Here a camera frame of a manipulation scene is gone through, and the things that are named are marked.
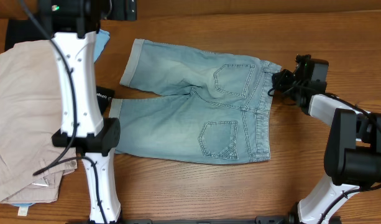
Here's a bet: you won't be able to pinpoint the beige folded shorts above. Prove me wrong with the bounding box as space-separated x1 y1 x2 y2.
0 40 77 204

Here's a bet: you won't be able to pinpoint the light blue folded garment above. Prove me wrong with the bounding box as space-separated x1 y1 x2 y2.
93 29 110 62

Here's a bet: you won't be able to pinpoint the black folded garment top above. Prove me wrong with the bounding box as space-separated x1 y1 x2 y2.
4 19 46 51

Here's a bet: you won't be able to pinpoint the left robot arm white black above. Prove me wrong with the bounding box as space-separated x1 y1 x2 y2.
37 0 126 223

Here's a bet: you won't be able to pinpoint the light blue denim shorts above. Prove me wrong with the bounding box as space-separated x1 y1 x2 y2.
109 39 281 164

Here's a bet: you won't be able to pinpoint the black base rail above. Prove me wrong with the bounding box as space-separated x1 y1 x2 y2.
65 215 342 224

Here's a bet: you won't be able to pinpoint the black garment with white logo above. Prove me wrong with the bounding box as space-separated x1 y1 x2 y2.
96 86 115 114

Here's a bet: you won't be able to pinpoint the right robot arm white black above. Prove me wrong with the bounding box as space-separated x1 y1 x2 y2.
255 70 381 223

